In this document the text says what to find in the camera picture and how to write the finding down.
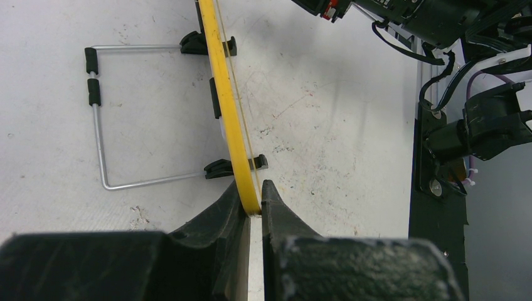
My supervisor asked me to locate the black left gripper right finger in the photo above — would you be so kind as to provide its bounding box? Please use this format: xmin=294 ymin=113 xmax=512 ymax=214
xmin=262 ymin=179 xmax=465 ymax=300

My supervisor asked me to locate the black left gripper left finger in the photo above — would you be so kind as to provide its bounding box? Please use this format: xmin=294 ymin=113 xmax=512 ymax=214
xmin=1 ymin=184 xmax=250 ymax=300

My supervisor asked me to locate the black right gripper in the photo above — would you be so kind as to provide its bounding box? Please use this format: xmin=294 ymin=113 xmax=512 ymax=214
xmin=292 ymin=0 xmax=420 ymax=22

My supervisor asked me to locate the yellow-framed whiteboard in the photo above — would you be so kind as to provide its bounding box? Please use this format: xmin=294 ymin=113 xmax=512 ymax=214
xmin=198 ymin=1 xmax=261 ymax=300

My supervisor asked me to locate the black whiteboard support block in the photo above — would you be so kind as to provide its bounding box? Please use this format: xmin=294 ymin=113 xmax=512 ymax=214
xmin=203 ymin=154 xmax=269 ymax=180
xmin=179 ymin=30 xmax=238 ymax=58

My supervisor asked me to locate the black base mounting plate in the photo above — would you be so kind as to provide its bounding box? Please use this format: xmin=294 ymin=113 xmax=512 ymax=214
xmin=408 ymin=103 xmax=469 ymax=300

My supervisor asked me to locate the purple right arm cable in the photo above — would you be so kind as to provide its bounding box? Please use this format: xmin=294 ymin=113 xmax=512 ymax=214
xmin=462 ymin=70 xmax=516 ymax=187

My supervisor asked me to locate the silver wire whiteboard stand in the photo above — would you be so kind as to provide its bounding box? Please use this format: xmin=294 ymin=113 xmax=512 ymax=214
xmin=84 ymin=45 xmax=206 ymax=191

